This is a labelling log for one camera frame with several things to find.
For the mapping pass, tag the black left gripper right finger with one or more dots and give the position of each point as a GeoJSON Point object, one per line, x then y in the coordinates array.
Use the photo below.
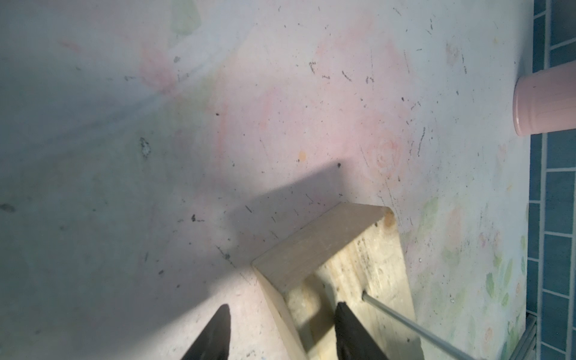
{"type": "Point", "coordinates": [352, 339]}

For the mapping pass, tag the pink pen holder bucket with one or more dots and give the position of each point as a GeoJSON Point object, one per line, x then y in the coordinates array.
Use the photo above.
{"type": "Point", "coordinates": [544, 101]}

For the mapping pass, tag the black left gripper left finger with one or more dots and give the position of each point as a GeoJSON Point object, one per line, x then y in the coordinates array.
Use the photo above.
{"type": "Point", "coordinates": [213, 343]}

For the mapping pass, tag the wooden block with nails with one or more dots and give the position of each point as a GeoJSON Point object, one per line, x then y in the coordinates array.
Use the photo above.
{"type": "Point", "coordinates": [350, 250]}

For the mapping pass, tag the steel nail far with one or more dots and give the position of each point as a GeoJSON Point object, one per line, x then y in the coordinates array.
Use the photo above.
{"type": "Point", "coordinates": [445, 346]}

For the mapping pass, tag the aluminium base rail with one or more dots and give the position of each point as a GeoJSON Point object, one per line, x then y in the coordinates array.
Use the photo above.
{"type": "Point", "coordinates": [526, 347]}

